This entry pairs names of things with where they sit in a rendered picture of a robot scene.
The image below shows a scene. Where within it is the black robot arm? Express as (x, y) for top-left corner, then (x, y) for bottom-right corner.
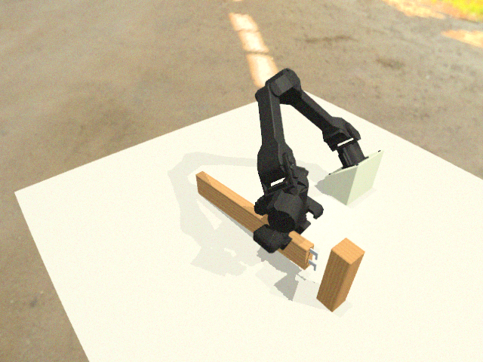
(254, 68), (369, 233)

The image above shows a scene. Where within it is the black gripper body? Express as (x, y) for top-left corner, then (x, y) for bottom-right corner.
(253, 196), (324, 253)

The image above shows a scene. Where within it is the wooden post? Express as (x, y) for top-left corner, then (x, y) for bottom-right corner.
(316, 238), (365, 312)

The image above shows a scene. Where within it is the light brown wooden board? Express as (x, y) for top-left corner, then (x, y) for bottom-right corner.
(195, 171), (318, 271)

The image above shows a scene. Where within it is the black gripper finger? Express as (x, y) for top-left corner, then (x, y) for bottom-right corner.
(280, 237), (293, 250)
(294, 220), (311, 235)

